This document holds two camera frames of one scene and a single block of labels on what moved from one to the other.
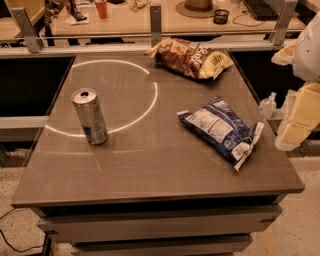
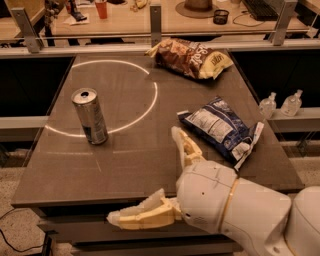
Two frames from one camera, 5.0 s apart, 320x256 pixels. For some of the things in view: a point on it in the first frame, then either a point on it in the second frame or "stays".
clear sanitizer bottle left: [267, 105] stays
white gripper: [308, 55] to [206, 195]
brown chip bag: [189, 58] stays
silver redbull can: [88, 109] stays
